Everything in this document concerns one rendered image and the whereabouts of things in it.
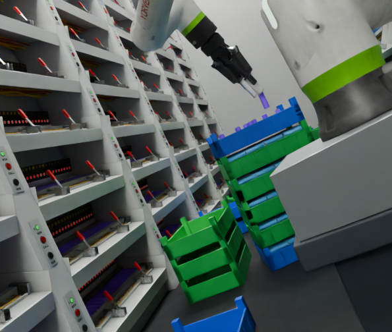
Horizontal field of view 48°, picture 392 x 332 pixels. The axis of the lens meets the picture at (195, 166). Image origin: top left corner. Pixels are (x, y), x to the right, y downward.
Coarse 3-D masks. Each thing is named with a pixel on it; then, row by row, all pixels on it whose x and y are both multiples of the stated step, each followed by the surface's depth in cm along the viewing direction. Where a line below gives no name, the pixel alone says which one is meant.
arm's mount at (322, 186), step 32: (384, 128) 54; (288, 160) 70; (320, 160) 56; (352, 160) 55; (384, 160) 54; (288, 192) 58; (320, 192) 57; (352, 192) 56; (384, 192) 55; (320, 224) 57
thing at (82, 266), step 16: (48, 224) 143; (64, 224) 152; (80, 224) 163; (96, 224) 170; (112, 224) 163; (128, 224) 170; (144, 224) 173; (64, 240) 147; (80, 240) 145; (96, 240) 146; (112, 240) 148; (128, 240) 155; (64, 256) 127; (80, 256) 131; (96, 256) 131; (112, 256) 140; (80, 272) 120; (96, 272) 129
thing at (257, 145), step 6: (294, 126) 147; (300, 126) 142; (282, 132) 147; (288, 132) 142; (270, 138) 142; (276, 138) 142; (258, 144) 142; (264, 144) 143; (240, 150) 157; (246, 150) 142; (252, 150) 142; (228, 156) 157; (234, 156) 142; (240, 156) 142
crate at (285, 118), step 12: (288, 108) 141; (264, 120) 141; (276, 120) 141; (288, 120) 141; (300, 120) 141; (240, 132) 141; (252, 132) 141; (264, 132) 141; (216, 144) 141; (228, 144) 141; (240, 144) 141; (216, 156) 150
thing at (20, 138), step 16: (0, 112) 144; (16, 112) 153; (32, 112) 162; (64, 112) 157; (16, 128) 132; (32, 128) 131; (48, 128) 149; (64, 128) 160; (80, 128) 158; (96, 128) 168; (16, 144) 118; (32, 144) 125; (48, 144) 134; (64, 144) 143
